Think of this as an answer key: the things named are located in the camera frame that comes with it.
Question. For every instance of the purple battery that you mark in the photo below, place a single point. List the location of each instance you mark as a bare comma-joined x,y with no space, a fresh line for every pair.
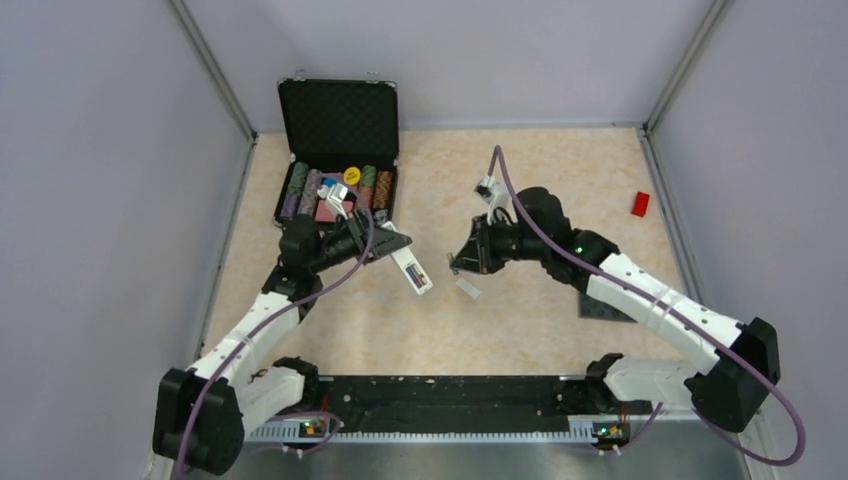
416,276

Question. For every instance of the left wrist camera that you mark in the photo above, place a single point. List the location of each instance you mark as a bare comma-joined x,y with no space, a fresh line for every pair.
334,196

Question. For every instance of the yellow round chip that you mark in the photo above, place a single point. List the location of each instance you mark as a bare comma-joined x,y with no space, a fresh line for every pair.
352,176

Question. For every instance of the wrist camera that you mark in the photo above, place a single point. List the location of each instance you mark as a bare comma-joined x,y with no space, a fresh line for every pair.
334,196
495,196

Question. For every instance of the white battery cover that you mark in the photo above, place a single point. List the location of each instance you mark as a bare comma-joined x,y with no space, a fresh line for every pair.
468,288

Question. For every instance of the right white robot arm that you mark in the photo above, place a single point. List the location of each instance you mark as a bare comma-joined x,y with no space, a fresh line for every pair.
721,353

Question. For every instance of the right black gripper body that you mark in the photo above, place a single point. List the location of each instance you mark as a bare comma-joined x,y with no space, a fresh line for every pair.
509,243

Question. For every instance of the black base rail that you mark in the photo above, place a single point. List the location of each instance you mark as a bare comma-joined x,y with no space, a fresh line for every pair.
292,406

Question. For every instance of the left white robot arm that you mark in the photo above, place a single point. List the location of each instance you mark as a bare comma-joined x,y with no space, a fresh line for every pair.
258,338

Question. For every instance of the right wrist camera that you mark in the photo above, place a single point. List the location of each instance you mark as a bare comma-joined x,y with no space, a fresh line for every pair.
495,196

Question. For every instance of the black poker chip case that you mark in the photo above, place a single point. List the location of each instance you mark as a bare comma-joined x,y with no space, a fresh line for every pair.
334,124

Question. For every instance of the pink playing card deck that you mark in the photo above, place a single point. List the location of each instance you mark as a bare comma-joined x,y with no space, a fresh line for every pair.
324,215

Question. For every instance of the white remote control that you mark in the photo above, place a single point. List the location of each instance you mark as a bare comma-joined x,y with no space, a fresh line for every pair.
405,257

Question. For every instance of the red building brick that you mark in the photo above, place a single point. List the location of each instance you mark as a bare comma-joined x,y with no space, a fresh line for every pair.
640,204

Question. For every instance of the dark grey building baseplate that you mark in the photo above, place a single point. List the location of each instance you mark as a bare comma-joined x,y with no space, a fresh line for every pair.
590,308

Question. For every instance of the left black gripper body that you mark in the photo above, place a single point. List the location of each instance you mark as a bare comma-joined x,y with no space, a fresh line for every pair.
346,243

